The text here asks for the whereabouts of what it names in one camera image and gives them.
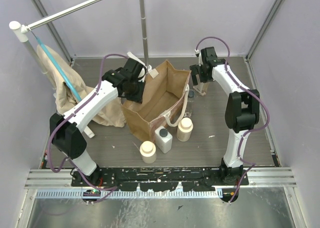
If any clear bottle dark cap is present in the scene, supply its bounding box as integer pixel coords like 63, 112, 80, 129
187, 89, 195, 104

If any teal hanger rod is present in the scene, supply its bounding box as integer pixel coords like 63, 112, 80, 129
35, 36, 82, 101

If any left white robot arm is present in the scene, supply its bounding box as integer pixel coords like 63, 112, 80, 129
49, 58, 148, 186

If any beige bottle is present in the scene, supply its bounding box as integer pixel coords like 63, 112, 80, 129
139, 141, 157, 164
176, 117, 194, 142

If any white square bottle dark cap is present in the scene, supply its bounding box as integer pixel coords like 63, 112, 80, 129
155, 126, 173, 154

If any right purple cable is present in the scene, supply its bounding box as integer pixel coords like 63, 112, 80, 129
194, 36, 272, 204

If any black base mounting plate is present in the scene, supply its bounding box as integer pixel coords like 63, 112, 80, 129
71, 166, 250, 192

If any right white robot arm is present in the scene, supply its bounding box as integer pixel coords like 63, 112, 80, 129
189, 46, 260, 185

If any beige cloth on rack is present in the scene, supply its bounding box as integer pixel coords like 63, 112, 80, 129
36, 43, 126, 129

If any clear bottle white cap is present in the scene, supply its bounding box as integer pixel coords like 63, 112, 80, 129
193, 82, 209, 96

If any brown canvas tote bag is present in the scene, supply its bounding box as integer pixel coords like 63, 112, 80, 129
121, 60, 191, 142

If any white metal clothes rack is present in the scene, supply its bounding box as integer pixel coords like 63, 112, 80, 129
8, 0, 152, 139

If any beige bottle front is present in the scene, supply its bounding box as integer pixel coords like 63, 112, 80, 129
139, 141, 157, 164

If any aluminium front rail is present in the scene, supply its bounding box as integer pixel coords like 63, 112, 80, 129
24, 167, 297, 189

